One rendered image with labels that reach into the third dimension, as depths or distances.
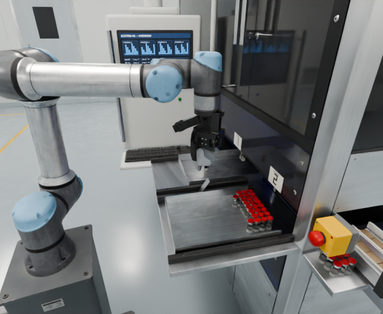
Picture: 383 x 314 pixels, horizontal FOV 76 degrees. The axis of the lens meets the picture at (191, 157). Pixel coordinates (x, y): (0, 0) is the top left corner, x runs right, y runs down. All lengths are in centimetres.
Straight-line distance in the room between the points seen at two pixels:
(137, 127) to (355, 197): 118
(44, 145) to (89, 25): 528
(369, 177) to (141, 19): 122
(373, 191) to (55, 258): 97
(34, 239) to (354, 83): 92
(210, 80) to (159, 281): 144
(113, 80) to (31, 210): 47
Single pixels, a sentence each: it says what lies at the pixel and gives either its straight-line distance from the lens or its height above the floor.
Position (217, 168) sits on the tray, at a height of 88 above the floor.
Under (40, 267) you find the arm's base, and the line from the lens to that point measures 96.
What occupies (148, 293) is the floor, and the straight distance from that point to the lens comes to 180.
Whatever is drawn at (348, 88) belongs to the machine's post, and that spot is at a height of 137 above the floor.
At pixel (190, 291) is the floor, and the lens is 179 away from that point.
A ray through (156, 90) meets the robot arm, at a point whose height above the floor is 136.
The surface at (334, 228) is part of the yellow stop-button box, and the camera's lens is 75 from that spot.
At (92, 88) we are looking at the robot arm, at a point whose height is 136.
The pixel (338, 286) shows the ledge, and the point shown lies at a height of 88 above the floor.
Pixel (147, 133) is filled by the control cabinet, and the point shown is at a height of 91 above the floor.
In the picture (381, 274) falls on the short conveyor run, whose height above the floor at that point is 95.
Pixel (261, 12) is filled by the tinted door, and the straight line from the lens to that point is 101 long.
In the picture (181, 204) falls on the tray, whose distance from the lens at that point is 97.
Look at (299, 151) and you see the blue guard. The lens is 78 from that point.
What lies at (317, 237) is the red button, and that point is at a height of 101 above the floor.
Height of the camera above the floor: 148
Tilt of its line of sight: 27 degrees down
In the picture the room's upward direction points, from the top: straight up
